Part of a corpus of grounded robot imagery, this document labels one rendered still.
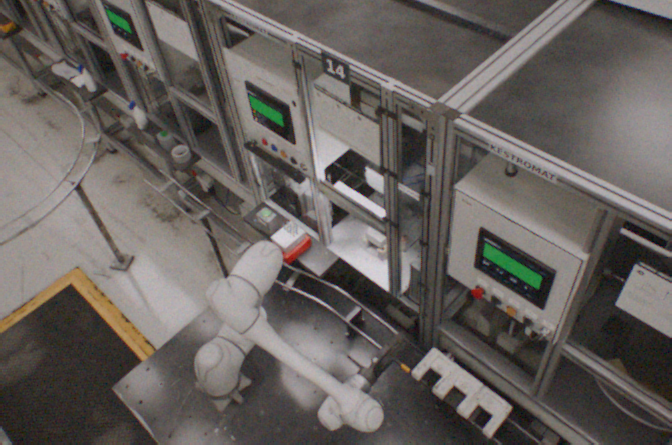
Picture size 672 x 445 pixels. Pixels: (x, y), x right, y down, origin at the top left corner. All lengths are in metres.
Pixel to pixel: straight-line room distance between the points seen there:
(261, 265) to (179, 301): 1.89
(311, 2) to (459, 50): 0.60
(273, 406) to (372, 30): 1.59
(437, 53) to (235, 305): 1.05
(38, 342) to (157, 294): 0.72
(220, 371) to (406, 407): 0.78
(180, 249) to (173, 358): 1.38
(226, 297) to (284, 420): 0.81
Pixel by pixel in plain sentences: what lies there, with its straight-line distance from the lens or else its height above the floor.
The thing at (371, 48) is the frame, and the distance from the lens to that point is 2.00.
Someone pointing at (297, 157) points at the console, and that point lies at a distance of 2.45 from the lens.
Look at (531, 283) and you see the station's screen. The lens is 1.89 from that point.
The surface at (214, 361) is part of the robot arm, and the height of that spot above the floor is 0.95.
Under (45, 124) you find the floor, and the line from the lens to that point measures 5.63.
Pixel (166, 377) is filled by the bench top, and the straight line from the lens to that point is 2.90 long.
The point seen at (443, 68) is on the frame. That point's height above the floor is 2.01.
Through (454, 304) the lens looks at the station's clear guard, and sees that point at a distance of 2.38.
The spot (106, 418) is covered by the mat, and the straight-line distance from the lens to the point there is 3.70.
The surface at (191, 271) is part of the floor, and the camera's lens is 4.04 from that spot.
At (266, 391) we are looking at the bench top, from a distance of 2.74.
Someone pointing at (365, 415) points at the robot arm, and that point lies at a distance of 2.09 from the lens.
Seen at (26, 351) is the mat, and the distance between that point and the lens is 4.14.
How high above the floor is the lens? 3.14
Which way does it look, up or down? 48 degrees down
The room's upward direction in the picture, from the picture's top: 7 degrees counter-clockwise
